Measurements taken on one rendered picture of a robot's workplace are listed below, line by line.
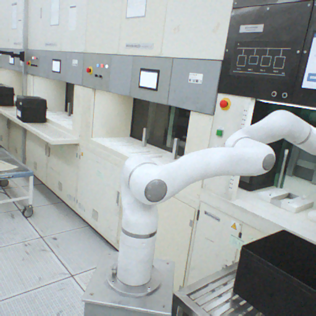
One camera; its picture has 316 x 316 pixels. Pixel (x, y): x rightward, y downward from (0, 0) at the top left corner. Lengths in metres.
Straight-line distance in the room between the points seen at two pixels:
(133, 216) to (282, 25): 1.02
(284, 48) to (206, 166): 0.70
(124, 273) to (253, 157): 0.57
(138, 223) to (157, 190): 0.15
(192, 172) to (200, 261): 0.99
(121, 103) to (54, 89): 1.50
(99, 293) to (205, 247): 0.89
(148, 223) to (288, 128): 0.58
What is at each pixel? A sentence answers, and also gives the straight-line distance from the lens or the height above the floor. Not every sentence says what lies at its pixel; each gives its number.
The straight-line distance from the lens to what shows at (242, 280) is 1.15.
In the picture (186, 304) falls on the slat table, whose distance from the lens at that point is 1.09.
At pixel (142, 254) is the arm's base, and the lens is 1.04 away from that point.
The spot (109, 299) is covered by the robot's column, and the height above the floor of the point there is 0.76.
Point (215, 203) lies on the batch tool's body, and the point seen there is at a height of 0.82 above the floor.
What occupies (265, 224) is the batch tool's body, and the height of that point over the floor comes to 0.84.
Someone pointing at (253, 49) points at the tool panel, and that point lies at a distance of 1.57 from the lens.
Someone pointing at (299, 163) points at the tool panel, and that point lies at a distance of 2.41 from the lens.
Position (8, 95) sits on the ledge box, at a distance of 4.70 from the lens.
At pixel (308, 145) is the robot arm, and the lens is 1.26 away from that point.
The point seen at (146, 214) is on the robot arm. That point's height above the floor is 1.02.
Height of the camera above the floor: 1.44
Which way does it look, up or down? 14 degrees down
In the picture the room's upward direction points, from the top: 7 degrees clockwise
